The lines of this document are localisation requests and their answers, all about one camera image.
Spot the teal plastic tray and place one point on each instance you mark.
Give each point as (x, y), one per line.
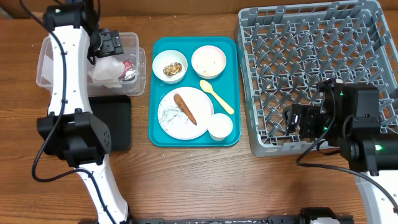
(226, 85)

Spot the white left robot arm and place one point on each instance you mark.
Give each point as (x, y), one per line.
(70, 129)

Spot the white round plate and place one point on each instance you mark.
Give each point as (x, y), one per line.
(175, 123)

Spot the grey dishwasher rack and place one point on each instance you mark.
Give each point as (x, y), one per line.
(284, 51)

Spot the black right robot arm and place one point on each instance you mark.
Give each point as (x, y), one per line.
(348, 119)

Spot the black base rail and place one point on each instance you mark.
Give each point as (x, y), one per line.
(321, 215)

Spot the brown food scraps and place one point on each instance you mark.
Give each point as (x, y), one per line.
(172, 69)

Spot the black tray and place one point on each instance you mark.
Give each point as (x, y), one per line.
(115, 112)

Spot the clear plastic bin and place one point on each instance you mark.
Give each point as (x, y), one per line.
(132, 52)

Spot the white napkin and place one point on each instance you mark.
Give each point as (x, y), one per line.
(107, 71)

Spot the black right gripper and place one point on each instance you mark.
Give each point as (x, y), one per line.
(309, 117)

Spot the pink empty bowl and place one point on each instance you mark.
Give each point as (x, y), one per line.
(208, 61)

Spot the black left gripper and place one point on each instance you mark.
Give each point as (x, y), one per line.
(114, 43)

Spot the brown sausage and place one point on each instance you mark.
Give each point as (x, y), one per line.
(184, 108)

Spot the red foil wrapper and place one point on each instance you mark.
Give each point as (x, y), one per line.
(130, 72)

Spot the yellow plastic spoon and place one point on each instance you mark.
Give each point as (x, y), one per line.
(207, 87)

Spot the white plastic cup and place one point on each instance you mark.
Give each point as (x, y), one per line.
(220, 126)

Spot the white bowl with food scraps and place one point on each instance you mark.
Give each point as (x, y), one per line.
(165, 58)

